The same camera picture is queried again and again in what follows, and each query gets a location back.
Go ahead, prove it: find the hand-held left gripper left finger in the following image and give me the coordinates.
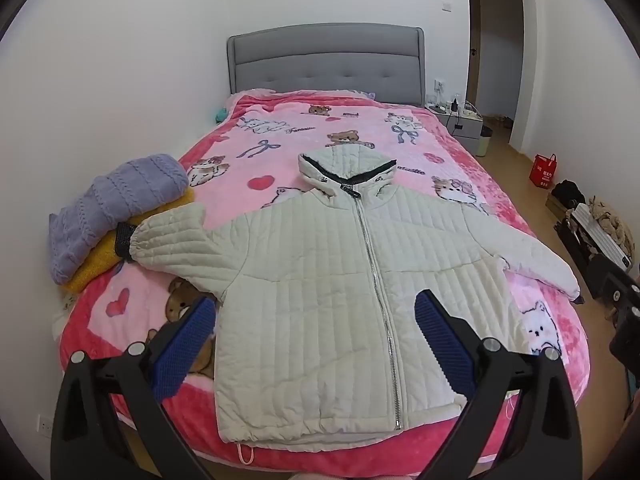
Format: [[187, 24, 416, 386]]
[[50, 295, 221, 480]]

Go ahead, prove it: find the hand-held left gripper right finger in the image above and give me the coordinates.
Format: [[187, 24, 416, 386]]
[[414, 288, 584, 480]]

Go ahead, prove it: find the white quilted hooded jacket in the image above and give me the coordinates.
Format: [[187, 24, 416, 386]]
[[116, 146, 582, 462]]

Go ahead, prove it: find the beige plush toy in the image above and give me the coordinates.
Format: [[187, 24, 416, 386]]
[[586, 196, 635, 253]]

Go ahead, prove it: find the yellow folded sweater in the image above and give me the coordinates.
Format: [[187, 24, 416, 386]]
[[62, 187, 196, 294]]

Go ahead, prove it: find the black bag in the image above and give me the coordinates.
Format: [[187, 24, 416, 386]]
[[549, 179, 586, 211]]

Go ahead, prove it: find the purple knitted sweater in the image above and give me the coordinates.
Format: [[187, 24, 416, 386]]
[[48, 153, 190, 285]]

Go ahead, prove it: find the red shopping bag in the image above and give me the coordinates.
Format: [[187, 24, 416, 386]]
[[529, 154, 558, 190]]

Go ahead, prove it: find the grey nightstand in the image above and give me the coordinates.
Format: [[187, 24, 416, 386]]
[[426, 102, 485, 143]]

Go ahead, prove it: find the pink printed blanket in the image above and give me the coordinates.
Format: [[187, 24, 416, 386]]
[[57, 88, 591, 466]]

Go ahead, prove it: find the wooden door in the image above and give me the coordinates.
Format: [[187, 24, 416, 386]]
[[469, 0, 482, 113]]

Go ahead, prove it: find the grey upholstered bed headboard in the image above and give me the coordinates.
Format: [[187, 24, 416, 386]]
[[226, 22, 426, 107]]

